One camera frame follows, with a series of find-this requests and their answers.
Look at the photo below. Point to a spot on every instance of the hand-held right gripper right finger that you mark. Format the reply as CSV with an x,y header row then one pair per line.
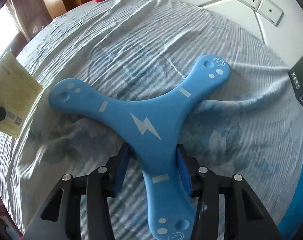
x,y
184,172

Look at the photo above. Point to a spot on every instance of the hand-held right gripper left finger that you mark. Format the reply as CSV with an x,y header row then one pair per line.
x,y
121,165

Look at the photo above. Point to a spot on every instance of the pale yellow box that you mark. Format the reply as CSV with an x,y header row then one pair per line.
x,y
16,92

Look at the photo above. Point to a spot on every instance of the blue three-arm boomerang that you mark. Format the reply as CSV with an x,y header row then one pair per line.
x,y
146,120

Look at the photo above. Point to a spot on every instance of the blue plastic crate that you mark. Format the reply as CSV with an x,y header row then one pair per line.
x,y
295,205

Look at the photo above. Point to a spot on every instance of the clear plastic sheet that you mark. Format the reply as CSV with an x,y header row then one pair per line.
x,y
29,17

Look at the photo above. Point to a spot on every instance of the black box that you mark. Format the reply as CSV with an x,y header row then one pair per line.
x,y
302,80

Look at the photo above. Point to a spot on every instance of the white single-hole wall socket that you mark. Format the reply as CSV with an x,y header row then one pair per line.
x,y
270,11

